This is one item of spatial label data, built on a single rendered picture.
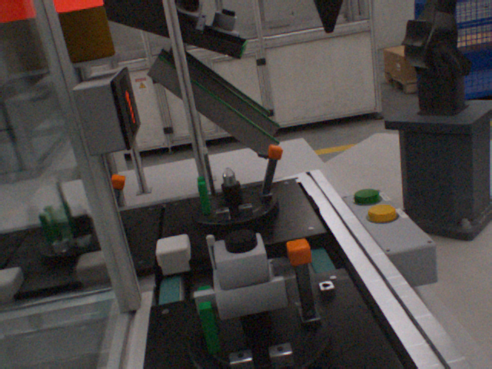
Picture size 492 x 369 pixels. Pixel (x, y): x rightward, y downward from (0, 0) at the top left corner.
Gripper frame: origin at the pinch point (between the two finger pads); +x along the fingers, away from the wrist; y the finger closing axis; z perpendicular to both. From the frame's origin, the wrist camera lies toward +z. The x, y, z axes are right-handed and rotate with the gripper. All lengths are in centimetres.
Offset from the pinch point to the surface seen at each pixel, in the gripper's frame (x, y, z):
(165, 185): 39, -49, 35
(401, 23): 87, -820, -330
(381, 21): 78, -822, -296
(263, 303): 22, 41, 19
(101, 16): -4.5, 25.2, 29.4
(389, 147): 40, -47, -24
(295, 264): 19.4, 40.0, 15.2
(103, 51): -1.1, 26.0, 29.9
